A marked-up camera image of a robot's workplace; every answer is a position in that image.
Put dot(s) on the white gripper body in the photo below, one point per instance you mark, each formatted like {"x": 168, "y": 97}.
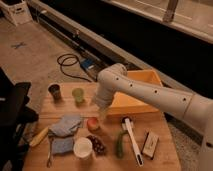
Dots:
{"x": 103, "y": 99}

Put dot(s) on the small red apple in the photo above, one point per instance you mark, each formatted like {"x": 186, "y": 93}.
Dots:
{"x": 93, "y": 124}

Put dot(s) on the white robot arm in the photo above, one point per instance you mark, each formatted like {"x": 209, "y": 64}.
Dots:
{"x": 191, "y": 108}

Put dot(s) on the green plastic cup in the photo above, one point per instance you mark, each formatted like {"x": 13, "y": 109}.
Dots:
{"x": 78, "y": 95}

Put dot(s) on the dark metal cup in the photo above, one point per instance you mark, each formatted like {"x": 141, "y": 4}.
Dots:
{"x": 54, "y": 90}

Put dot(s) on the white paper cup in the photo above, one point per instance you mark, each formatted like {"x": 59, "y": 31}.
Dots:
{"x": 82, "y": 148}

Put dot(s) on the blue power box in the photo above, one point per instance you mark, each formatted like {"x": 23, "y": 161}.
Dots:
{"x": 87, "y": 64}

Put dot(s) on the blue cloth upper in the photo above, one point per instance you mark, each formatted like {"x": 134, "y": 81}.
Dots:
{"x": 66, "y": 126}

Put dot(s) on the blue cloth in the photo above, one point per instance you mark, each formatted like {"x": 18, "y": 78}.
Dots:
{"x": 66, "y": 126}
{"x": 62, "y": 145}

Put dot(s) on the yellow plastic bin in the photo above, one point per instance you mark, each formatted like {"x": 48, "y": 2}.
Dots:
{"x": 124, "y": 104}

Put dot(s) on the green cucumber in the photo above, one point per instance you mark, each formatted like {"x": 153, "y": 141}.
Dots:
{"x": 119, "y": 145}

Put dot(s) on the bunch of dark grapes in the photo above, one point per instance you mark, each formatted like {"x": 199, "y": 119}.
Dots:
{"x": 98, "y": 146}

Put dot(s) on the black and white eraser block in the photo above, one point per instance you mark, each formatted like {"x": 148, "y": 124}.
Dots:
{"x": 150, "y": 144}

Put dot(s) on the blue cloth lower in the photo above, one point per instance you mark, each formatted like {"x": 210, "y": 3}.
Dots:
{"x": 62, "y": 145}

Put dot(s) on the yellow banana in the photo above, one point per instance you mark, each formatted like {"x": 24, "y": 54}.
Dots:
{"x": 39, "y": 137}

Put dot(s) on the black chair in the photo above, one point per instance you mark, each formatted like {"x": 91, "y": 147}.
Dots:
{"x": 14, "y": 115}

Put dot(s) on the white cardboard box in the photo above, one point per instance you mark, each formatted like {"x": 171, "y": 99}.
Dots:
{"x": 17, "y": 14}

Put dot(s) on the white handled brush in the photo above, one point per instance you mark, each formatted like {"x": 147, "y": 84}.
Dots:
{"x": 127, "y": 125}

